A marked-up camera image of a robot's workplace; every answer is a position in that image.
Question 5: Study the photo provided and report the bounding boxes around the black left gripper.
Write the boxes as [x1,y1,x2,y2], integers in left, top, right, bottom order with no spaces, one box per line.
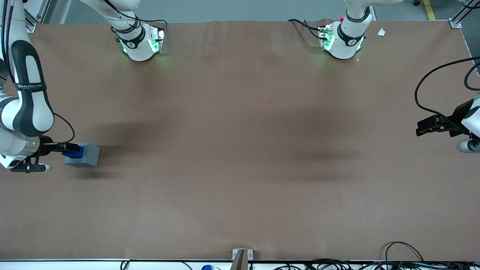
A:
[415,99,477,138]

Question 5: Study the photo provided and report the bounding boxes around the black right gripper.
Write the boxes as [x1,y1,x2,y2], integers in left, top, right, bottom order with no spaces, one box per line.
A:
[39,142,80,156]

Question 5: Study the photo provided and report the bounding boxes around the blue plastic part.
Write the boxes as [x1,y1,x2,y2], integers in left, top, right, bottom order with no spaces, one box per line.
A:
[61,145,84,158]

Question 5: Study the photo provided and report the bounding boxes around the gray square base block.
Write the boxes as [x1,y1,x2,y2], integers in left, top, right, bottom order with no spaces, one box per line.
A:
[64,142,100,168]

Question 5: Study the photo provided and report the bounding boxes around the brown paper table cover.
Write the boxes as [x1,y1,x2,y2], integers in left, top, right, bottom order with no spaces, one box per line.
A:
[0,19,480,262]

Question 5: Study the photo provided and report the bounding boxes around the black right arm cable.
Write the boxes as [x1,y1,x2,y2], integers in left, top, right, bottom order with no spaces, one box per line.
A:
[0,0,75,144]

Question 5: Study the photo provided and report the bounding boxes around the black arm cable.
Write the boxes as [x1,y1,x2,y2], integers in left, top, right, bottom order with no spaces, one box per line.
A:
[0,0,75,144]
[414,56,480,122]

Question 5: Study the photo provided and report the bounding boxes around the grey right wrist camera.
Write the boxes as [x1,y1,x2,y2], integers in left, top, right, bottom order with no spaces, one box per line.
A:
[10,155,53,173]

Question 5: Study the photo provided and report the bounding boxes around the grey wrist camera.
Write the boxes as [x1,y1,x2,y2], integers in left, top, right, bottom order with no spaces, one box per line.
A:
[10,155,53,173]
[456,139,480,154]

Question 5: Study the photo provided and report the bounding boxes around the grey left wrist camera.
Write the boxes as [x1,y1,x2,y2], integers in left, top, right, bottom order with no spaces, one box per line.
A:
[456,139,480,154]

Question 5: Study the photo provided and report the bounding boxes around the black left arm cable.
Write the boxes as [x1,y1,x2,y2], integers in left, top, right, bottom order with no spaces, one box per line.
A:
[414,56,480,122]

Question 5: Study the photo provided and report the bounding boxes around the aluminium frame post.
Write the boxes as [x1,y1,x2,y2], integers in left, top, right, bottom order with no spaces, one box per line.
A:
[22,0,52,34]
[449,0,477,29]

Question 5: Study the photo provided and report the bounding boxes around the black looped cable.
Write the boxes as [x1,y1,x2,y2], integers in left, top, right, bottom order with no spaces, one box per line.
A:
[385,241,425,263]

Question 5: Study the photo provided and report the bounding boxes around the tangled black cable bundle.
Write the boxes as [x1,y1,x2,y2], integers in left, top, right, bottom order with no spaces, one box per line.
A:
[274,258,480,270]

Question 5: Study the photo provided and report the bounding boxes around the black right base cable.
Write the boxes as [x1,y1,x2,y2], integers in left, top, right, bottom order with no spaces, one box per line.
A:
[103,0,168,36]

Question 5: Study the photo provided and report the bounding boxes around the black base cable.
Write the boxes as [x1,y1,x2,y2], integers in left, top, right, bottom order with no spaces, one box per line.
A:
[287,18,325,40]
[103,0,168,36]

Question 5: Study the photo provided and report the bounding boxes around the black left base cable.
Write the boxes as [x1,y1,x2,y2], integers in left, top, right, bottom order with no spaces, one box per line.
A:
[287,18,325,40]

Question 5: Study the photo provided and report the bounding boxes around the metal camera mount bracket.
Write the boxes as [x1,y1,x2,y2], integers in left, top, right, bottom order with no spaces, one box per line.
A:
[232,248,254,270]

